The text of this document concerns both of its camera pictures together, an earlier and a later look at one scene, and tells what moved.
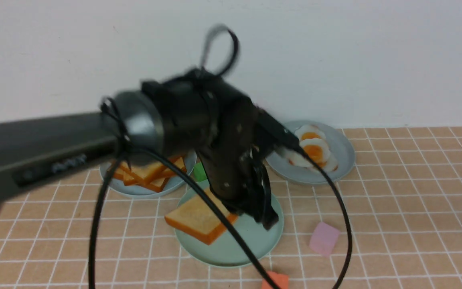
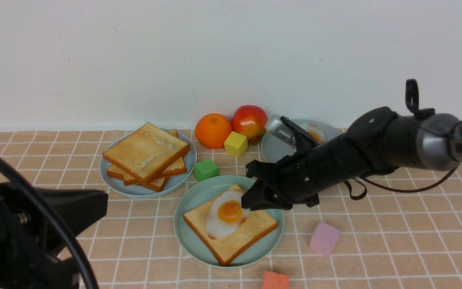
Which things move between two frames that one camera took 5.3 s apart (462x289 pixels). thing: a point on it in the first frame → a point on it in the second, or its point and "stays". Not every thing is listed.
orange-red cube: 281,280 stays
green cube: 199,172 stays
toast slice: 199,219 → 259,222
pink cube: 324,239 stays
